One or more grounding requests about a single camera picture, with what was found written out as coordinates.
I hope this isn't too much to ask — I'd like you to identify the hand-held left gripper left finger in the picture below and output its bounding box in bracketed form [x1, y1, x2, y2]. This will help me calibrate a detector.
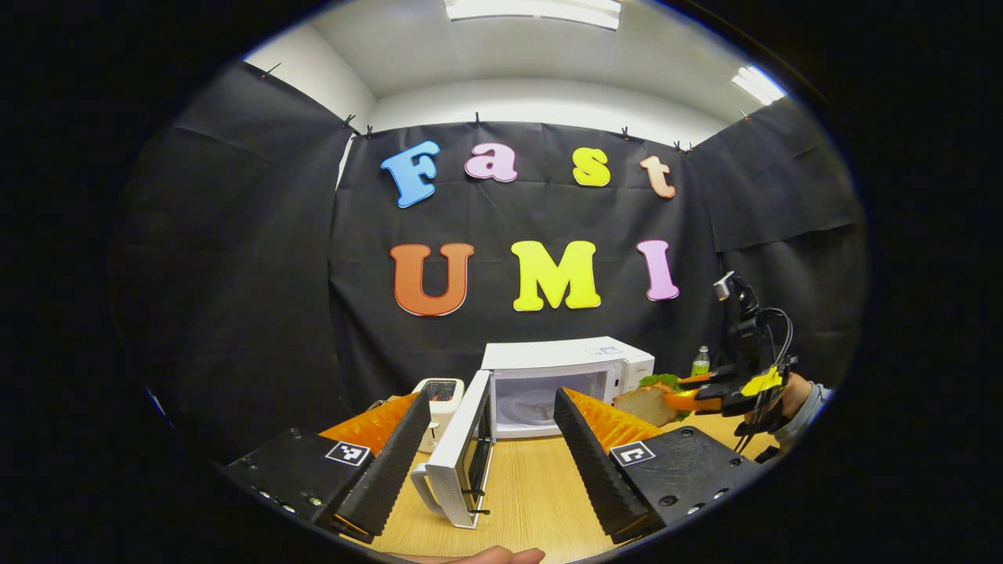
[223, 387, 434, 546]

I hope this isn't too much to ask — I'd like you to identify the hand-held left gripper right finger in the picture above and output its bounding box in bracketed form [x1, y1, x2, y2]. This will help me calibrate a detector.
[552, 385, 762, 546]

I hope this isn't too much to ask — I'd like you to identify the sandwich with lettuce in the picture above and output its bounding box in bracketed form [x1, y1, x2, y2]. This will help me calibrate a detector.
[614, 374, 681, 428]

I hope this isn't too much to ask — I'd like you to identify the white microwave oven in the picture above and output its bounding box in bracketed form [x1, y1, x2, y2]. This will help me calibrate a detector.
[411, 336, 656, 530]

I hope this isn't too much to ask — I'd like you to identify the white toaster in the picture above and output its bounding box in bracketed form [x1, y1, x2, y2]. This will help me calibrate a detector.
[412, 378, 466, 454]

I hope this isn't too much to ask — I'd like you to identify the black backdrop cloth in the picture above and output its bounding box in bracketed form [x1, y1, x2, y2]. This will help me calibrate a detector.
[110, 63, 871, 463]

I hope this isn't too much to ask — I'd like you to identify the small ceiling light panel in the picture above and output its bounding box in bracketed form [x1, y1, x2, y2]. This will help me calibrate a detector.
[732, 66, 787, 106]

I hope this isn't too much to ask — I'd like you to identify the long ceiling light panel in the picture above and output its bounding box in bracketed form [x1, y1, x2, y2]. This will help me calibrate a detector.
[444, 0, 622, 31]

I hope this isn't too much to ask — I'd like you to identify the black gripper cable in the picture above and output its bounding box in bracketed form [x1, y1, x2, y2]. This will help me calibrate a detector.
[735, 307, 795, 457]

